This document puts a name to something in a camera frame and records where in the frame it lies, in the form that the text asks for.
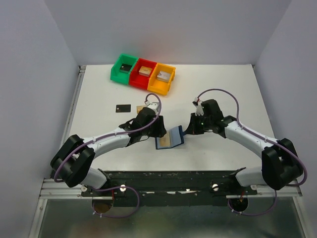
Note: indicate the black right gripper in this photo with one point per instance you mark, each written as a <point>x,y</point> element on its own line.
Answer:
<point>191,124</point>

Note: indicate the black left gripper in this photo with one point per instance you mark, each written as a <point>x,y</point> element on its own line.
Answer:
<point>161,126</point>

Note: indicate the navy blue card holder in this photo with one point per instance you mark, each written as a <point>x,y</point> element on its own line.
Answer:
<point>176,135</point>

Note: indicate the gold credit card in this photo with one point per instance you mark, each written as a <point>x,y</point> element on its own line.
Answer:
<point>165,141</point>
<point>139,108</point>

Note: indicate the black credit card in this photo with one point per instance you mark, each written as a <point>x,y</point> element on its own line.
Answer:
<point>123,108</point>

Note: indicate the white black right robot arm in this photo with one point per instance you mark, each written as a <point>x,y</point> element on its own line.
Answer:
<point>280,166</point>

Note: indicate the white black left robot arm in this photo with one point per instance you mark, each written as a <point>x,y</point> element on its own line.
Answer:
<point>72,163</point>

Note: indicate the yellow plastic bin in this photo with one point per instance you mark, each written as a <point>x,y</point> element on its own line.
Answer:
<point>157,86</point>

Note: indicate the metal block in yellow bin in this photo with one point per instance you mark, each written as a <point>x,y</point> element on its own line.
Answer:
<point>163,76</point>

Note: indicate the red plastic bin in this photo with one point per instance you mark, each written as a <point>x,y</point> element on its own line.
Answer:
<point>138,81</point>

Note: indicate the metal block in red bin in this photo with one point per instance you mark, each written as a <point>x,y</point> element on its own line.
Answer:
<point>145,71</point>

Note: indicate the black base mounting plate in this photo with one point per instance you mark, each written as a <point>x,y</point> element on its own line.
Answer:
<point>170,188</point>

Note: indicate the green plastic bin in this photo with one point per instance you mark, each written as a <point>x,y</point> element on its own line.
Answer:
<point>120,77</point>

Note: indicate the metal block in green bin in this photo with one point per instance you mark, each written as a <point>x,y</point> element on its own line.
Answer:
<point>125,68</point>

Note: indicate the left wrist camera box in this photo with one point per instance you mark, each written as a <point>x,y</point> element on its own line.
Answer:
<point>155,106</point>

